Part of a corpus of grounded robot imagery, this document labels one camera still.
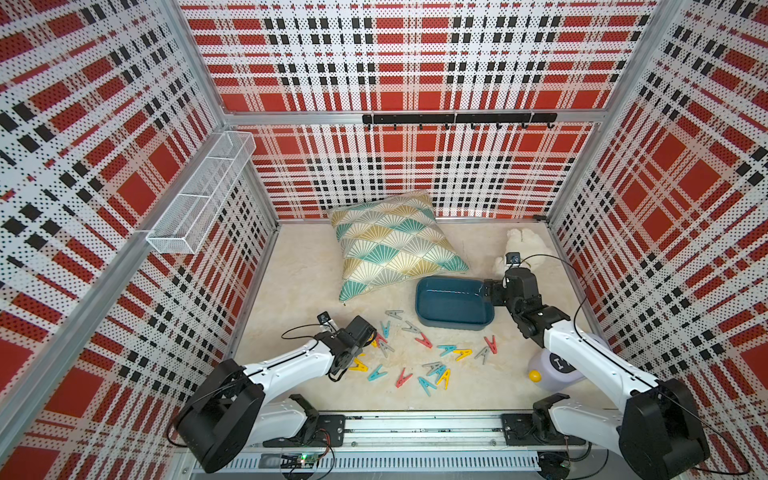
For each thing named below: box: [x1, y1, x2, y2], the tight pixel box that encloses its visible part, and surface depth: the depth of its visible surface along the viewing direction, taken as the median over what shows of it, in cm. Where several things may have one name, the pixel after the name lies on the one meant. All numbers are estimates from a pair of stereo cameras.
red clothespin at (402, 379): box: [395, 367, 413, 389], surface depth 84 cm
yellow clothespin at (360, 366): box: [348, 358, 369, 373], surface depth 86 cm
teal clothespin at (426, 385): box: [417, 376, 438, 397], surface depth 82 cm
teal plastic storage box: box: [416, 276, 495, 330], surface depth 97 cm
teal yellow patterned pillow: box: [327, 192, 470, 302], surface depth 95 cm
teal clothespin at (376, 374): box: [368, 364, 388, 382], surface depth 84 cm
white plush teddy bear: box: [493, 228, 550, 275], surface depth 103 cm
